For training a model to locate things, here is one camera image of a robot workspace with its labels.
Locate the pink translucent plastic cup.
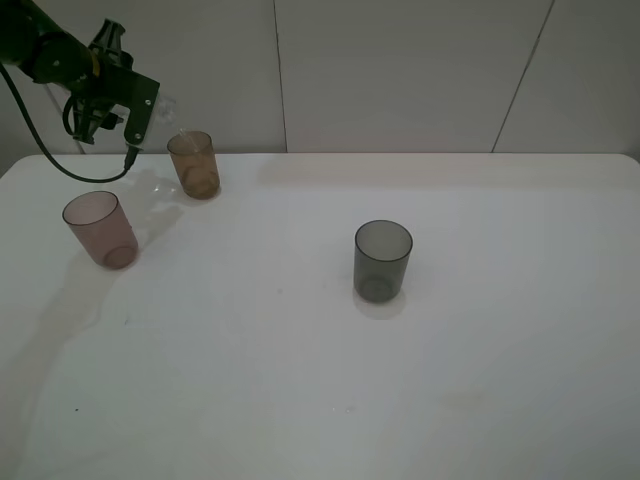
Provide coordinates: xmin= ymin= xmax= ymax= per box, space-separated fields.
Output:
xmin=62 ymin=191 xmax=139 ymax=270

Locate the grey translucent plastic cup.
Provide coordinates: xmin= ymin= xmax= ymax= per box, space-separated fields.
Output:
xmin=353 ymin=219 xmax=414 ymax=304

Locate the black camera cable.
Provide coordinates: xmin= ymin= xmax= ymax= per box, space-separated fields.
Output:
xmin=0 ymin=62 xmax=142 ymax=184

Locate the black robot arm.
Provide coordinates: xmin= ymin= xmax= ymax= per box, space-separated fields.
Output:
xmin=1 ymin=1 xmax=142 ymax=144

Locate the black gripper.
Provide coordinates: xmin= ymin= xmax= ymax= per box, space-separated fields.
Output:
xmin=63 ymin=19 xmax=133 ymax=144

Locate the amber translucent plastic cup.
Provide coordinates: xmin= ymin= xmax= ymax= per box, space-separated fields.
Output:
xmin=167 ymin=129 xmax=220 ymax=200

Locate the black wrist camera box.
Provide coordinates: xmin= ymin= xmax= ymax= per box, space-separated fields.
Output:
xmin=101 ymin=65 xmax=160 ymax=148

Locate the clear plastic water bottle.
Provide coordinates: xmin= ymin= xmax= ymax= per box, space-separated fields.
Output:
xmin=152 ymin=94 xmax=192 ymax=142

